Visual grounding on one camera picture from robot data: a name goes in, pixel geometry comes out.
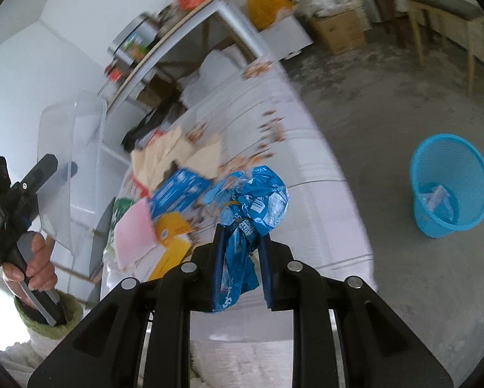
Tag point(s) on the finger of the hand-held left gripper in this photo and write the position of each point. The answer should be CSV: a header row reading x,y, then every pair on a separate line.
x,y
42,171
69,168

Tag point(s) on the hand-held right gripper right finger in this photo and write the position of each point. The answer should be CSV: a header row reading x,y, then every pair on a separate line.
x,y
266,277

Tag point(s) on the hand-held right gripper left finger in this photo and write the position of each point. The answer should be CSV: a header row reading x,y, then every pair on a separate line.
x,y
220,268

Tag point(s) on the clear plastic container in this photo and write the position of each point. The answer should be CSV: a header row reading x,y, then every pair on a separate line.
x,y
74,129

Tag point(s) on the blue plastic wrapper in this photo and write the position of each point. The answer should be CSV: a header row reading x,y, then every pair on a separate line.
x,y
258,198

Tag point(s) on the long blue white box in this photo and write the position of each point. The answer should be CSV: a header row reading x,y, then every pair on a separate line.
x,y
177,190

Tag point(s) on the pile of beige paper pieces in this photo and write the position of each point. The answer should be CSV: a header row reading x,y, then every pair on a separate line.
x,y
165,151

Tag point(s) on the blue plastic mesh basket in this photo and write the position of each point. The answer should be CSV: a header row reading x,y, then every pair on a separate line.
x,y
468,161

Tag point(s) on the person's left forearm green sleeve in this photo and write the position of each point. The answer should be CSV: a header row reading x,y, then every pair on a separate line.
x,y
70,315

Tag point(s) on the person's left hand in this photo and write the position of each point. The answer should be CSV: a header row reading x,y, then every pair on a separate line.
x,y
43,266

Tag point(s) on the pink sponge sheet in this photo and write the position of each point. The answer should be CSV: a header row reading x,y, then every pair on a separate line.
x,y
133,234

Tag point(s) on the white fuzzy cloth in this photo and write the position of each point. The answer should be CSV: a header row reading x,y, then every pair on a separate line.
x,y
242,365

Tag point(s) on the black bag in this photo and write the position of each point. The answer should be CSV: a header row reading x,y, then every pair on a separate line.
x,y
153,123

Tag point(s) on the white printed cloth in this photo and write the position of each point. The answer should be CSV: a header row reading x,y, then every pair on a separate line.
x,y
294,145

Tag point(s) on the metal rice cooker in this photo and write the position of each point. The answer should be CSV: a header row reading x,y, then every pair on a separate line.
x,y
135,42

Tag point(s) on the white foam sheets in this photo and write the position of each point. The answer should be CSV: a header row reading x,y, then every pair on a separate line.
x,y
215,72

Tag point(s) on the white pink wrapper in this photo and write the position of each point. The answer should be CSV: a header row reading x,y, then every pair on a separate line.
x,y
436,196

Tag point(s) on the white board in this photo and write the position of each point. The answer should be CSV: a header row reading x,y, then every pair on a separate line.
x,y
288,38

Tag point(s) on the yellow plastic bag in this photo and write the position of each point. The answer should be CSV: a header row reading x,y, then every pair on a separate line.
x,y
266,4

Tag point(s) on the cardboard box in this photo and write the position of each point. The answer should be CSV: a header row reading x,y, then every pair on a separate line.
x,y
339,30

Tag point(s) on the white plastic bag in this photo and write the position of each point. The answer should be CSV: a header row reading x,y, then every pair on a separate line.
x,y
323,4

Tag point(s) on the light wooden stool green cushion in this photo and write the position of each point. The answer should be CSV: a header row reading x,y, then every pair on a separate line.
x,y
444,4

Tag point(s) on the white frame table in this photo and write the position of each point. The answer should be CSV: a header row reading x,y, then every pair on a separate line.
x,y
236,22

